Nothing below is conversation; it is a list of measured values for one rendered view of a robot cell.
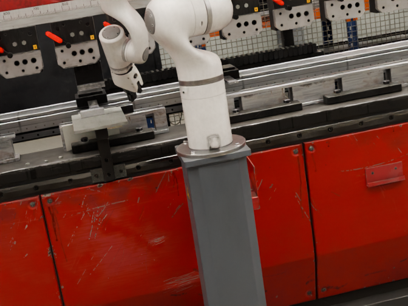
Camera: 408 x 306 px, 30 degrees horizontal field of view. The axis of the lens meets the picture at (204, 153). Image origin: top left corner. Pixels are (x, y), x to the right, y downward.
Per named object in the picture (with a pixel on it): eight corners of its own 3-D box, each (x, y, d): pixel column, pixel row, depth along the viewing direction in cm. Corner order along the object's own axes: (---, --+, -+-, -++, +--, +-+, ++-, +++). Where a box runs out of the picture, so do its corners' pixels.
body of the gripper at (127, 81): (139, 61, 258) (146, 82, 267) (115, 52, 262) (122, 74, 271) (127, 76, 255) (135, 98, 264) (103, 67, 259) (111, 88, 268)
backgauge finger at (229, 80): (219, 90, 288) (217, 76, 287) (205, 79, 313) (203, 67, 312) (249, 84, 290) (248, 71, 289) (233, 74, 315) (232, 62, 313)
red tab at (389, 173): (368, 187, 289) (367, 170, 287) (366, 186, 291) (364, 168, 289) (405, 180, 291) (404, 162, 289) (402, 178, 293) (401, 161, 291)
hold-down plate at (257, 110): (225, 124, 280) (224, 116, 279) (222, 121, 285) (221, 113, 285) (303, 110, 285) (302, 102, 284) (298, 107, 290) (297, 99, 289)
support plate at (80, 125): (74, 134, 250) (73, 131, 250) (71, 118, 275) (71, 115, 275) (128, 124, 253) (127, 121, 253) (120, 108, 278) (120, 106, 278)
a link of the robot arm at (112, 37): (138, 53, 257) (114, 48, 261) (130, 25, 247) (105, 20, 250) (127, 71, 253) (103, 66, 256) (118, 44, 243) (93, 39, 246)
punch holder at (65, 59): (59, 69, 267) (49, 22, 263) (58, 66, 275) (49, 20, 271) (101, 62, 270) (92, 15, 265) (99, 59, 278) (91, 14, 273)
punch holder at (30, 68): (1, 79, 264) (-9, 32, 260) (2, 76, 272) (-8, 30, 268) (44, 72, 267) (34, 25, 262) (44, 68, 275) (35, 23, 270)
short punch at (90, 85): (78, 91, 274) (72, 65, 271) (77, 90, 276) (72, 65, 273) (105, 87, 276) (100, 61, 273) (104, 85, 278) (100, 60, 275)
